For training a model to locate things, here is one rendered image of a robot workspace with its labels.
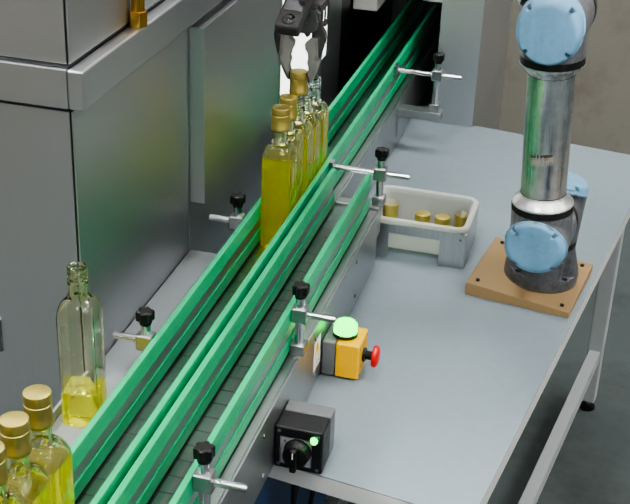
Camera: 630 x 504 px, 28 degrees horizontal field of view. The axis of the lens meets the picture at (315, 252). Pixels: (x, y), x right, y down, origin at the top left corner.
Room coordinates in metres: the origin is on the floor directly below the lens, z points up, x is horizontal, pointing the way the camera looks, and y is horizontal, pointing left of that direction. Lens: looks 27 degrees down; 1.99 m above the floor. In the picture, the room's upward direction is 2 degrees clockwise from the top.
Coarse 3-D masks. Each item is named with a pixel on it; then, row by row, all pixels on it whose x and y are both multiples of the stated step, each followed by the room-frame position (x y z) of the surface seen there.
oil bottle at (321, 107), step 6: (318, 102) 2.38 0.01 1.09; (324, 102) 2.40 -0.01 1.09; (318, 108) 2.37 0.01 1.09; (324, 108) 2.38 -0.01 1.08; (324, 114) 2.37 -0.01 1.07; (324, 120) 2.37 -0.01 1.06; (324, 126) 2.38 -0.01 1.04; (324, 132) 2.38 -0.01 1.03; (324, 138) 2.38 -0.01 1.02; (324, 144) 2.38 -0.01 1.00; (324, 150) 2.39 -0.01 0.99; (324, 156) 2.39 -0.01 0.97; (324, 162) 2.39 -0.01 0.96
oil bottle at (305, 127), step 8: (296, 128) 2.26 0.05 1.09; (304, 128) 2.26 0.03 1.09; (312, 128) 2.29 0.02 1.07; (304, 136) 2.25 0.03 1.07; (312, 136) 2.29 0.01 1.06; (304, 144) 2.25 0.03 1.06; (312, 144) 2.29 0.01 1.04; (304, 152) 2.25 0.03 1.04; (312, 152) 2.29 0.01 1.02; (304, 160) 2.25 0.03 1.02; (312, 160) 2.30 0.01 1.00; (304, 168) 2.25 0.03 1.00; (304, 176) 2.25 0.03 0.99; (304, 184) 2.25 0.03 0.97
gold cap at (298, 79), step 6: (294, 72) 2.27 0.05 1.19; (300, 72) 2.27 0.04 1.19; (306, 72) 2.28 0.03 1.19; (294, 78) 2.27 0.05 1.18; (300, 78) 2.27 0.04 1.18; (306, 78) 2.28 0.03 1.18; (294, 84) 2.27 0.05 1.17; (300, 84) 2.27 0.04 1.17; (306, 84) 2.28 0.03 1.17; (294, 90) 2.27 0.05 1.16; (300, 90) 2.27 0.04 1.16; (306, 90) 2.28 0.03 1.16
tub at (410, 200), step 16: (384, 192) 2.53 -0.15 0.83; (400, 192) 2.54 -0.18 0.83; (416, 192) 2.53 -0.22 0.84; (432, 192) 2.52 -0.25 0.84; (400, 208) 2.53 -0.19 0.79; (416, 208) 2.53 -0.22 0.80; (432, 208) 2.52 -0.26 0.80; (448, 208) 2.51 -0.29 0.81; (464, 208) 2.50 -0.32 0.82; (400, 224) 2.38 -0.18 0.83; (416, 224) 2.36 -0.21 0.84; (432, 224) 2.36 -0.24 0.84
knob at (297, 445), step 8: (296, 440) 1.61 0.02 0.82; (288, 448) 1.60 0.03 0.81; (296, 448) 1.60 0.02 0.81; (304, 448) 1.60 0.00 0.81; (288, 456) 1.60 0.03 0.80; (296, 456) 1.59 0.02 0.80; (304, 456) 1.59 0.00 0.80; (288, 464) 1.60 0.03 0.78; (296, 464) 1.59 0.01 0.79; (304, 464) 1.59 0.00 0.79
